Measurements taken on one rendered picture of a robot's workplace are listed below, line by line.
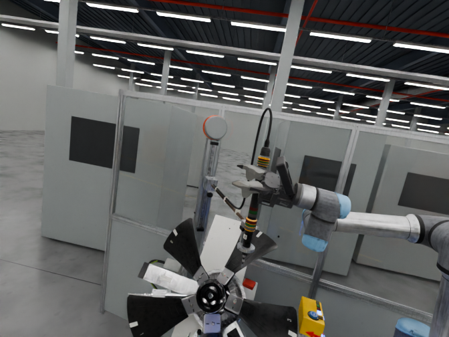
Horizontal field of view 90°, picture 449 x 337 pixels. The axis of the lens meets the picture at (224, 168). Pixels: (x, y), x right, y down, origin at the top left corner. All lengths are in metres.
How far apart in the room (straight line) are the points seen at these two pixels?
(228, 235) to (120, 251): 1.20
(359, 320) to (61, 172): 3.41
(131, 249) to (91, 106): 1.81
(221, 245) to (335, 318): 0.98
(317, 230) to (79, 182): 3.05
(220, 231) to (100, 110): 2.27
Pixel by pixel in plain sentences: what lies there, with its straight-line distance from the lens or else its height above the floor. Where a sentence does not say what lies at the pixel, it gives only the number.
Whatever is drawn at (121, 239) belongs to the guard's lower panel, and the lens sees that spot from 2.24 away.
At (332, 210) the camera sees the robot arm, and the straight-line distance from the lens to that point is 0.75.
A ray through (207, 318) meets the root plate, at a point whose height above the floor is 1.13.
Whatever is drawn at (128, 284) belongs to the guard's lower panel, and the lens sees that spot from 2.40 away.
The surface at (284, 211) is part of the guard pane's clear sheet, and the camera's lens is 1.63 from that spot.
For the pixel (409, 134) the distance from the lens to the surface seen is 1.68.
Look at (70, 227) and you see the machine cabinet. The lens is 3.70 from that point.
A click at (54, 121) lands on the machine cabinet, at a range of 3.55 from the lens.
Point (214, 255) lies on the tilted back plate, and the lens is 1.35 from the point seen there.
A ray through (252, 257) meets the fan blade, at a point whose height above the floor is 1.36.
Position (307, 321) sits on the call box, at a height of 1.06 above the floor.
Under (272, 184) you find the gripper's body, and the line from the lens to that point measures 0.70.
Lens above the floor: 1.88
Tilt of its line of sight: 10 degrees down
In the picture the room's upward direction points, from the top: 10 degrees clockwise
